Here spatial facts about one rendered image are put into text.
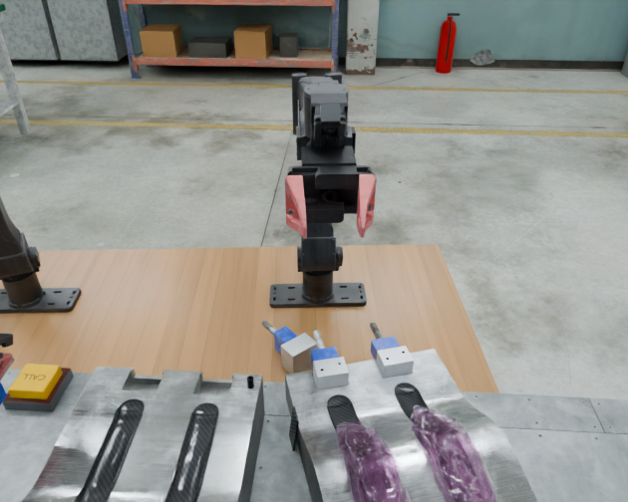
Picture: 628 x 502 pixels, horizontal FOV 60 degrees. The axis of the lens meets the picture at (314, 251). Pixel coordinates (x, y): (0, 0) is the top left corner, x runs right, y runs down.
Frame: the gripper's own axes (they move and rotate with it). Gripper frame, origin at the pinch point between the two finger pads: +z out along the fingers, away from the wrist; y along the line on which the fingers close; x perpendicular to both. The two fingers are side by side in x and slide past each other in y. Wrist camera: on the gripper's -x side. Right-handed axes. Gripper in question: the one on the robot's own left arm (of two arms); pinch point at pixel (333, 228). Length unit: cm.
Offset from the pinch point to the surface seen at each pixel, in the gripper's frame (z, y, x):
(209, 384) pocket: -6.6, -17.9, 32.8
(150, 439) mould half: 4.6, -24.3, 30.6
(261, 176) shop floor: -262, -26, 129
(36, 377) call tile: -12, -47, 36
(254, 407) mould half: 0.0, -10.4, 30.3
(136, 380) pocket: -7.8, -29.5, 32.8
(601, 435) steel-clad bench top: 0, 43, 39
